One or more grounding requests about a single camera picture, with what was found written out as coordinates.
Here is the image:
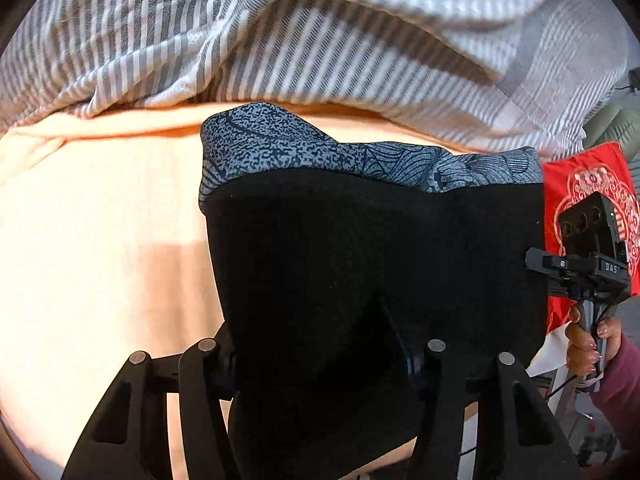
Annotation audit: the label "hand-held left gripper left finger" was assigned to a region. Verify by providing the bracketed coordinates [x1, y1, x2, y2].
[61, 322, 237, 480]

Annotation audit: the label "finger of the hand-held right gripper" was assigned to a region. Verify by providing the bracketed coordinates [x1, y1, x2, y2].
[525, 247, 596, 277]

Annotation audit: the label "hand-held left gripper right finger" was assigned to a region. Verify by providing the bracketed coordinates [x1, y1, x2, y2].
[395, 337, 583, 480]

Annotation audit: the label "black pants with grey waistband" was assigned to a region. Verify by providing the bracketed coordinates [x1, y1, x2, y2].
[199, 102, 548, 480]

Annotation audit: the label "person's right forearm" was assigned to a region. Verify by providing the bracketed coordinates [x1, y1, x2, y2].
[597, 332, 640, 467]

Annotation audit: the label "person's right hand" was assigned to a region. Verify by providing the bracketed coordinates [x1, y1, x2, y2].
[565, 305, 624, 378]

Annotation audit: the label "red patterned cloth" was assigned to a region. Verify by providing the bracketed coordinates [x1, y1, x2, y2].
[541, 142, 640, 333]

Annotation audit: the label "grey green sofa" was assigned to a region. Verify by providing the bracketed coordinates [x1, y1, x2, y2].
[582, 105, 640, 161]

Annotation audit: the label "orange bed sheet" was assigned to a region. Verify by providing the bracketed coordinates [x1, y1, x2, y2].
[0, 102, 483, 480]

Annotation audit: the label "grey white striped blanket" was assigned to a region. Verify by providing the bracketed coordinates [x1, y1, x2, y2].
[0, 0, 630, 161]

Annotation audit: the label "black cable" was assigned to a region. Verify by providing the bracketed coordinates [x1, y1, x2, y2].
[544, 374, 582, 402]

